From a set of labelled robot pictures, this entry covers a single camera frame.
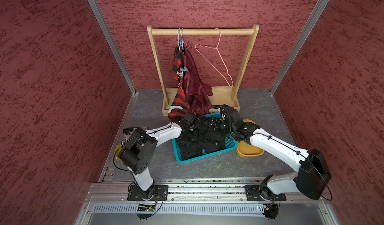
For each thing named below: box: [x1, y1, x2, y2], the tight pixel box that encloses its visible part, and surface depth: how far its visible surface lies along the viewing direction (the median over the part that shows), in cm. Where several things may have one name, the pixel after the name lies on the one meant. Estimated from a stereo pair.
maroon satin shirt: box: [182, 45, 214, 116], surface depth 96 cm
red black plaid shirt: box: [168, 47, 195, 123], surface depth 77 cm
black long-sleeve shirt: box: [176, 116, 228, 160], surface depth 85 cm
